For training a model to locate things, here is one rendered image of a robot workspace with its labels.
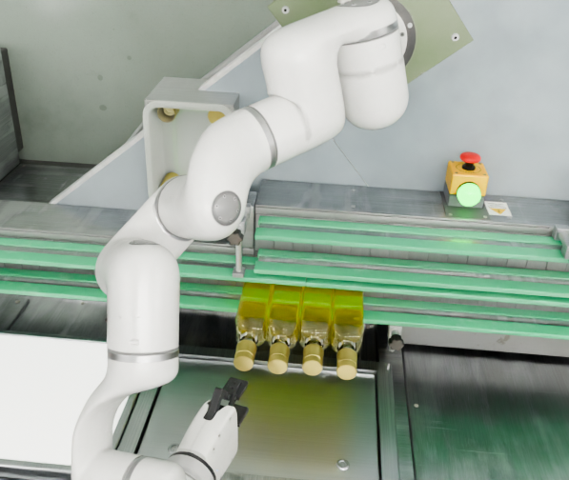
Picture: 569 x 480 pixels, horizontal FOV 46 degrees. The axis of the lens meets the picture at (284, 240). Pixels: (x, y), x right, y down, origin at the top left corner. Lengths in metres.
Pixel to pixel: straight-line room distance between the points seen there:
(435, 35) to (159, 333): 0.72
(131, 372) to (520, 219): 0.84
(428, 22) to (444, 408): 0.71
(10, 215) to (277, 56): 0.85
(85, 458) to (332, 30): 0.60
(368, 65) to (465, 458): 0.71
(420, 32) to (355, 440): 0.71
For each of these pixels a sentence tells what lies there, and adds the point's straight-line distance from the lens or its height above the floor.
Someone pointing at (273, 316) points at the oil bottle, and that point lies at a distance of 1.21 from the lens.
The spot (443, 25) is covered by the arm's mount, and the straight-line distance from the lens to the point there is 1.23.
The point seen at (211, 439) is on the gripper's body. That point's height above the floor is 1.38.
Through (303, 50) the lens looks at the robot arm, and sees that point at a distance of 0.84.
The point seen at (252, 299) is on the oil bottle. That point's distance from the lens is 1.26.
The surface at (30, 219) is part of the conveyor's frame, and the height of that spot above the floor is 0.83.
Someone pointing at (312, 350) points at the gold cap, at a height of 1.14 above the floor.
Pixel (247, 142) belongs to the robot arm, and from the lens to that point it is 0.81.
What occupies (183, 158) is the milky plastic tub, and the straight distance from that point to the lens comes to 1.41.
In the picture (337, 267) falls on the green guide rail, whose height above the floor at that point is 0.93.
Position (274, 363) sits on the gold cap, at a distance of 1.14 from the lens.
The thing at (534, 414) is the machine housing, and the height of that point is 1.05.
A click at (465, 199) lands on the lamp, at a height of 0.85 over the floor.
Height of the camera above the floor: 2.03
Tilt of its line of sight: 60 degrees down
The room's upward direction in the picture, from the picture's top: 170 degrees counter-clockwise
